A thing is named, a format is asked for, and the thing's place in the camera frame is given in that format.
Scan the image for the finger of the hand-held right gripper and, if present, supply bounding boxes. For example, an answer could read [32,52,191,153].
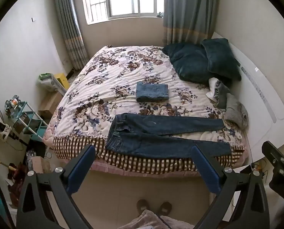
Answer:
[262,141,284,170]

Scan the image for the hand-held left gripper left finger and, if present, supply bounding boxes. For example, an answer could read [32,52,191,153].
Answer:
[16,144,96,229]

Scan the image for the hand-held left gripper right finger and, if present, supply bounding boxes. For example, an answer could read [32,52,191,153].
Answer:
[191,145,270,229]

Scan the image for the dark blue jeans pants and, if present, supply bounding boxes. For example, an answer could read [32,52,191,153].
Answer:
[105,113,232,160]

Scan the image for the white headboard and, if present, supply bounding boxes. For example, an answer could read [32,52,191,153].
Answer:
[211,31,284,163]

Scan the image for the teal shelf rack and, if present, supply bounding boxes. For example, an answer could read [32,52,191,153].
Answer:
[11,101,49,141]

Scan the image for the brown cardboard box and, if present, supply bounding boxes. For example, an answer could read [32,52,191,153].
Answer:
[38,92,64,118]

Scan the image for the dark grey garment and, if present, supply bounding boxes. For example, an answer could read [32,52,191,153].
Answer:
[213,80,231,109]

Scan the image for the person's pink pajama legs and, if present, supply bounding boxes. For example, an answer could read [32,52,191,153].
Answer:
[118,210,195,229]

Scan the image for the white cloth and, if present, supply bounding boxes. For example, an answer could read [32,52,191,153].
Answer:
[206,77,222,102]

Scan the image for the yellow box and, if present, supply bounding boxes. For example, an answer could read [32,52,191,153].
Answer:
[53,73,69,91]

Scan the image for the clear plastic bag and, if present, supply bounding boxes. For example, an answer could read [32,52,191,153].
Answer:
[36,73,59,93]

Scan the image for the folded light blue jeans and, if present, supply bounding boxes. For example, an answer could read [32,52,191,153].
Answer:
[135,81,169,102]

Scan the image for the floral bed blanket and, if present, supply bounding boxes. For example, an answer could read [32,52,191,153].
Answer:
[43,45,249,178]

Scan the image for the large dark teal pillow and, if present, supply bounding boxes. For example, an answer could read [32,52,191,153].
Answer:
[162,42,228,84]

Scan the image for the narrow blue-grey striped curtain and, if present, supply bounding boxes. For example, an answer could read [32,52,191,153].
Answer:
[52,0,89,70]

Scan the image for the wide blue-grey striped curtain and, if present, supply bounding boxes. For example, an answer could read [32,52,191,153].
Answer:
[163,0,220,47]

